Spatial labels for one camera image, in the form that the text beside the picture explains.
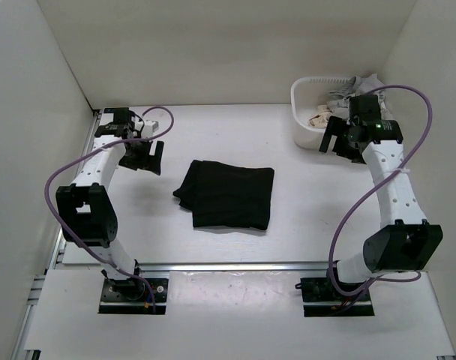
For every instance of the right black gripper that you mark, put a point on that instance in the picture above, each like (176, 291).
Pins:
(334, 127)

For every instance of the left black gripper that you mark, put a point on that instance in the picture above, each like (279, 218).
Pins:
(148, 163)

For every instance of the black trousers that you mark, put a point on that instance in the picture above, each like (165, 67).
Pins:
(222, 195)

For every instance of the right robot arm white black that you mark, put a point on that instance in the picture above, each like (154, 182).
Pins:
(406, 239)

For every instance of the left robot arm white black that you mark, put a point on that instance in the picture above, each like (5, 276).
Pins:
(122, 139)

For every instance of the beige crumpled garment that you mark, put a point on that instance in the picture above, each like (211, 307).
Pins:
(321, 119)

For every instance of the grey crumpled garment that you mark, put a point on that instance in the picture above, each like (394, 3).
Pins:
(339, 99)

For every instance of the white plastic basket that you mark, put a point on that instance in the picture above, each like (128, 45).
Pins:
(306, 94)

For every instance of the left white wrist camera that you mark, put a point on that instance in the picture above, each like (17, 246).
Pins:
(149, 128)

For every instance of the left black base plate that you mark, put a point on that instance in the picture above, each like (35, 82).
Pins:
(133, 297)

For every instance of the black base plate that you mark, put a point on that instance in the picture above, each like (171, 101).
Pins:
(133, 297)
(320, 299)

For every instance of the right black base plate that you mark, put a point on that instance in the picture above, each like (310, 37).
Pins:
(320, 299)

